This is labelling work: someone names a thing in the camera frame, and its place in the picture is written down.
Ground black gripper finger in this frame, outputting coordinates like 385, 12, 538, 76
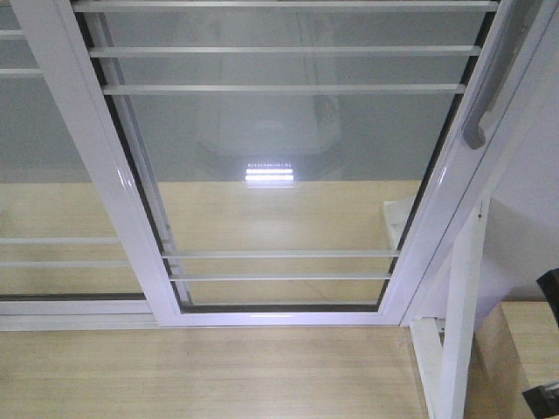
522, 381, 559, 418
536, 269, 559, 314

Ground grey door handle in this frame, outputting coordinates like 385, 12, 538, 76
460, 1, 529, 150

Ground white framed sliding glass door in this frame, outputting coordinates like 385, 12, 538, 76
8, 0, 549, 328

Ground plywood box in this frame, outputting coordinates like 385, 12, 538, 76
476, 301, 558, 418

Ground white wooden support brace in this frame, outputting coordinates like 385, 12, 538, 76
410, 201, 488, 418

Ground rear white support brace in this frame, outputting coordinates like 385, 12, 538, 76
383, 196, 415, 250

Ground light plywood base board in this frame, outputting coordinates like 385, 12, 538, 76
1, 181, 426, 418

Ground fixed white framed glass panel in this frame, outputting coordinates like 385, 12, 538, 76
1, 1, 169, 330

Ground white door frame post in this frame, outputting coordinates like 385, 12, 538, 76
382, 1, 558, 325

